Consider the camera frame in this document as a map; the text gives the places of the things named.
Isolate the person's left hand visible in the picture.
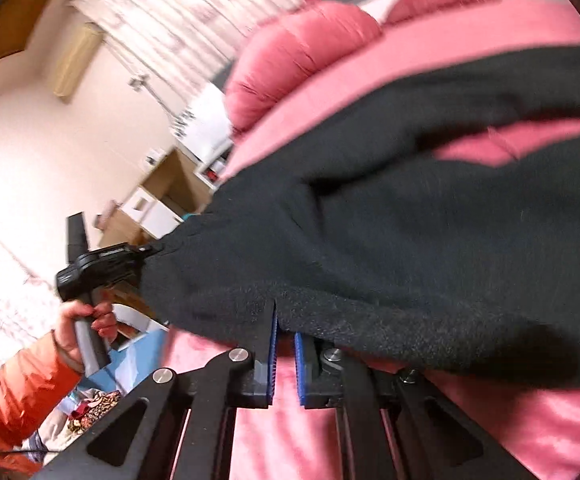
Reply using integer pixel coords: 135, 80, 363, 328
52, 300, 118, 373

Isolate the white drawer unit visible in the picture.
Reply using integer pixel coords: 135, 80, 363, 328
120, 187, 183, 238

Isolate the person's orange-sleeved left forearm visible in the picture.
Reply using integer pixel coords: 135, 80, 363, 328
0, 330, 83, 476

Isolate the small pink pillow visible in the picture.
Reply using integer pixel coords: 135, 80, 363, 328
385, 0, 501, 26

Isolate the beige wall air conditioner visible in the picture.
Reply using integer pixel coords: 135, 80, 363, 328
52, 22, 106, 103

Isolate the white floor stand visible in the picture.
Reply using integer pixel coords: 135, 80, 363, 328
129, 74, 191, 133

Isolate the wooden desk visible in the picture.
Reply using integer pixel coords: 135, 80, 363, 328
97, 147, 221, 248

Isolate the dark wooden wardrobe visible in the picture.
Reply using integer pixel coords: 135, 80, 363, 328
0, 0, 106, 75

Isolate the pile of colourful clothes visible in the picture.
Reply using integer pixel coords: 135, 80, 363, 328
35, 389, 122, 461

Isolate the black fleece garment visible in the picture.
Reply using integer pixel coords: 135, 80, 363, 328
137, 42, 580, 391

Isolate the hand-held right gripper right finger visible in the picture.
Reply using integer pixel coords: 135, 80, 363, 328
294, 331, 538, 480

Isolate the pink velvet bed blanket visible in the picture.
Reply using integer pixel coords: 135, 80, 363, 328
162, 0, 580, 480

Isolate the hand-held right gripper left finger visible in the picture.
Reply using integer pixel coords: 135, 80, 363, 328
40, 299, 278, 480

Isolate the white nightstand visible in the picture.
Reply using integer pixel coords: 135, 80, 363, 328
172, 82, 236, 193

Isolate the large pink pillow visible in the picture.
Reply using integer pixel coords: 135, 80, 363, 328
225, 0, 386, 133

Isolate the floral window curtain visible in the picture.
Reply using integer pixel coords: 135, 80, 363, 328
67, 0, 421, 126

